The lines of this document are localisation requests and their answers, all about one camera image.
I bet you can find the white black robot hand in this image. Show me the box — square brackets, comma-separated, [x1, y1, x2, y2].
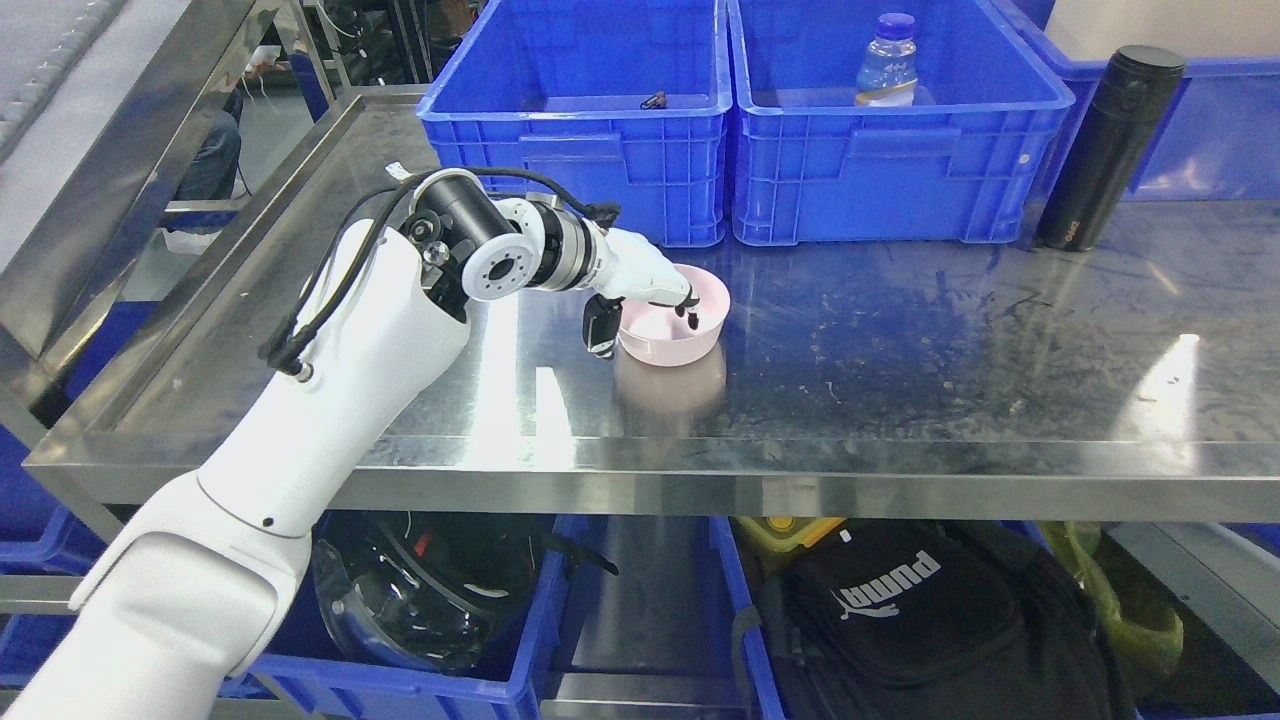
[573, 222, 700, 359]

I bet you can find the pink ikea bowl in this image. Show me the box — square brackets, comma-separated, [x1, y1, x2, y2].
[618, 263, 731, 366]

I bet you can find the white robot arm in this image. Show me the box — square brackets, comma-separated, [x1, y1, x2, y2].
[3, 168, 649, 719]

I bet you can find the blue crate left on table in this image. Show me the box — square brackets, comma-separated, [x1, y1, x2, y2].
[416, 1, 733, 249]

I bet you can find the blue crate on table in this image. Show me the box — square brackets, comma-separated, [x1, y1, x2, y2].
[724, 1, 1075, 247]
[416, 1, 733, 249]

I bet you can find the blue crate right on table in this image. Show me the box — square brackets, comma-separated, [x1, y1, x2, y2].
[724, 1, 1075, 247]

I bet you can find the plastic water bottle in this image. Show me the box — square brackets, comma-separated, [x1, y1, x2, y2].
[855, 12, 918, 108]

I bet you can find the black helmet in bin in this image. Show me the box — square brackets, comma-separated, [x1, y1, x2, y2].
[311, 510, 618, 674]

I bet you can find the black puma backpack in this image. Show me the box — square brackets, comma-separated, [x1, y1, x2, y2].
[727, 519, 1139, 719]

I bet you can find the black thermos flask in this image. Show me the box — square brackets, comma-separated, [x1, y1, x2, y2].
[1034, 44, 1187, 252]

